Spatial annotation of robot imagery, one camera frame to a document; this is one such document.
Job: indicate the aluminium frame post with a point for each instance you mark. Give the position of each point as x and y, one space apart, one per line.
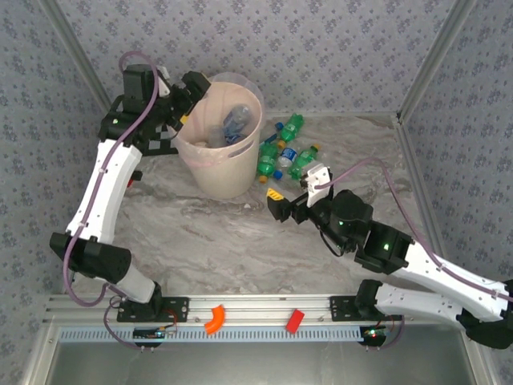
437 60
80 60

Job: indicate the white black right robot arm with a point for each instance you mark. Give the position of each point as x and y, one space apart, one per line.
441 274

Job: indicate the clear bottle pale blue label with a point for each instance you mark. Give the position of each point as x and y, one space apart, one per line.
236 120

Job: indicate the circuit board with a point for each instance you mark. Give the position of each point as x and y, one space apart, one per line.
148 333
372 333

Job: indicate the steel sheet shelf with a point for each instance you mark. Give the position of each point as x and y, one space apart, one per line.
260 365

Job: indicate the black left mount plate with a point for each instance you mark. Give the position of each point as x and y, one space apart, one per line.
176 309

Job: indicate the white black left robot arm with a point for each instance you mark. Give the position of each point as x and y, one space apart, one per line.
104 192

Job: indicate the clear bottle blue cap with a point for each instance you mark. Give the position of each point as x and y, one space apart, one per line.
277 174
279 126

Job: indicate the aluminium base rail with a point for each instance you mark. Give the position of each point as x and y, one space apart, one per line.
256 306

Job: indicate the clear bottle dark blue label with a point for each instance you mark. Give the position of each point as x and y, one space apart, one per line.
288 154

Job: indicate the black right mount plate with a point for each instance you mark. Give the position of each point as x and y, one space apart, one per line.
340 306

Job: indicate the right aluminium frame post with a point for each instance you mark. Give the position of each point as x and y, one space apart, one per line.
437 60

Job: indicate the black white checkerboard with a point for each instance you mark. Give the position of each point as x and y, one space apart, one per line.
160 140

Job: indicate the black mount plate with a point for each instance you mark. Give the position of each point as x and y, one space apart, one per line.
176 309
340 306

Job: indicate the beige plastic bin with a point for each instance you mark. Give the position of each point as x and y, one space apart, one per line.
228 180

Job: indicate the left circuit board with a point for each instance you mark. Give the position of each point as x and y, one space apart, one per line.
148 333

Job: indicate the orange curved plastic piece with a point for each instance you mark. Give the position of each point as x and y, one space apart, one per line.
216 321

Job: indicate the right aluminium side rail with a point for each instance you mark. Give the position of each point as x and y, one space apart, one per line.
477 361

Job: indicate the left aluminium frame post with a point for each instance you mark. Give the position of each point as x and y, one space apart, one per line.
80 60

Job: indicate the red rectangular block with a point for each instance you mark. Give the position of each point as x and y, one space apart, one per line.
295 321

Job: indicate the right circuit board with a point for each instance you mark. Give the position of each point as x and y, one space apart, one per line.
372 333

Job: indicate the green bottle yellow cap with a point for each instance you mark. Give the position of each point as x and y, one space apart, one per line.
292 126
302 160
267 158

